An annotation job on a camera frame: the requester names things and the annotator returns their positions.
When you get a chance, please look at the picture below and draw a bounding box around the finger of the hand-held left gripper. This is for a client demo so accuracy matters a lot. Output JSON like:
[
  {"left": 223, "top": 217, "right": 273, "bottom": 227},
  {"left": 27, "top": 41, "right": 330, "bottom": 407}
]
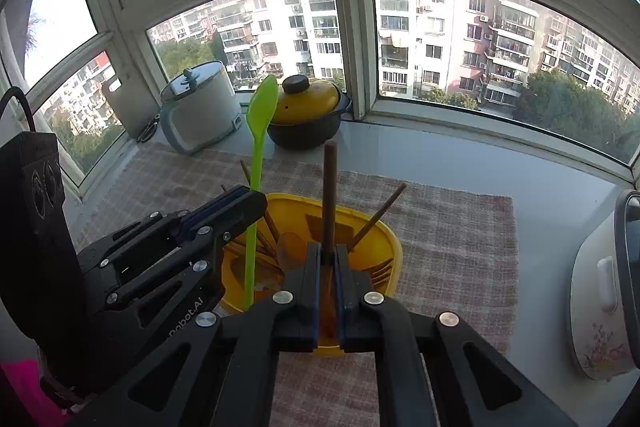
[
  {"left": 102, "top": 191, "right": 269, "bottom": 311},
  {"left": 77, "top": 186, "right": 252, "bottom": 269}
]

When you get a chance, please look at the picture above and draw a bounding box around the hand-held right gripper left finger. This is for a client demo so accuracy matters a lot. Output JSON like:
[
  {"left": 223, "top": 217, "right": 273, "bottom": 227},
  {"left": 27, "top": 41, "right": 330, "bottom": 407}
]
[{"left": 64, "top": 243, "right": 323, "bottom": 427}]

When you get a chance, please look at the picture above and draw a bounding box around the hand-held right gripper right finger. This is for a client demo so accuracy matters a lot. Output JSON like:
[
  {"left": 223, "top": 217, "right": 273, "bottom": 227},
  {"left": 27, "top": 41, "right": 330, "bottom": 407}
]
[{"left": 334, "top": 244, "right": 578, "bottom": 427}]

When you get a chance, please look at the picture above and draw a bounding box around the metal fork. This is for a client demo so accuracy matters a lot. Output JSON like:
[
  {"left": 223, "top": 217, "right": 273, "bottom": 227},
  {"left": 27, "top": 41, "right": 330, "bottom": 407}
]
[{"left": 369, "top": 258, "right": 396, "bottom": 290}]

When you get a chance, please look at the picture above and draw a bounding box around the metal spoon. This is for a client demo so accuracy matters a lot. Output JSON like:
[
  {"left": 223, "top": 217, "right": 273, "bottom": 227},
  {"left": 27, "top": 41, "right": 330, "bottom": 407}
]
[{"left": 276, "top": 232, "right": 307, "bottom": 270}]

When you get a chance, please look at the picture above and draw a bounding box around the yellow plastic container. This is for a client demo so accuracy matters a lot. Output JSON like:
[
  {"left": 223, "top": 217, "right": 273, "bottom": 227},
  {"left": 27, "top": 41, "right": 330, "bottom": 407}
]
[{"left": 220, "top": 193, "right": 403, "bottom": 358}]

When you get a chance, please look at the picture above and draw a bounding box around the green plastic spoon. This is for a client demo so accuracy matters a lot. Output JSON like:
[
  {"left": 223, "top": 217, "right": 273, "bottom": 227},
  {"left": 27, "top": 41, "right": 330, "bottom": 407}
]
[{"left": 242, "top": 74, "right": 280, "bottom": 310}]

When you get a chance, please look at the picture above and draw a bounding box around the teal white electric pot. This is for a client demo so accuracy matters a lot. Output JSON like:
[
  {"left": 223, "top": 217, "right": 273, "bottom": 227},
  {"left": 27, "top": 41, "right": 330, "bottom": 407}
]
[{"left": 160, "top": 61, "right": 242, "bottom": 155}]

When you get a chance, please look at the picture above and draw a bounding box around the pink checked cloth mat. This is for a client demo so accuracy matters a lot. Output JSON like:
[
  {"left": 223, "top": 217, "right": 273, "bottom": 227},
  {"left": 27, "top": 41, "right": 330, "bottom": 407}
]
[{"left": 75, "top": 142, "right": 518, "bottom": 427}]

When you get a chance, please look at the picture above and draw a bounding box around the white cutting board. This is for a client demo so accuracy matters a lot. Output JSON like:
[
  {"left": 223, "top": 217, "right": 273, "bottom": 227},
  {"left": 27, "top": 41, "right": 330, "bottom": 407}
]
[{"left": 102, "top": 74, "right": 161, "bottom": 138}]

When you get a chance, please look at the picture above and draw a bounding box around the black clay pot yellow lid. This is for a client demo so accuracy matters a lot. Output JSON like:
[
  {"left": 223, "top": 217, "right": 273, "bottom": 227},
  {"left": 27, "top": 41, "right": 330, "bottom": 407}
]
[{"left": 266, "top": 75, "right": 352, "bottom": 151}]

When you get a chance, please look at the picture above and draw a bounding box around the white floral rice cooker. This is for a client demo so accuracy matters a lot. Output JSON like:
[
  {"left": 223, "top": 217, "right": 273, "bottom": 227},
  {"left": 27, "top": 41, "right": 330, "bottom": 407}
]
[{"left": 570, "top": 189, "right": 640, "bottom": 382}]

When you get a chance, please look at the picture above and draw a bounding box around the black cable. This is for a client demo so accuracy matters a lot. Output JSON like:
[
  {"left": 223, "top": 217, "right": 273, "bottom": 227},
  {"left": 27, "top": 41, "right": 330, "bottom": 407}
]
[{"left": 0, "top": 87, "right": 37, "bottom": 134}]

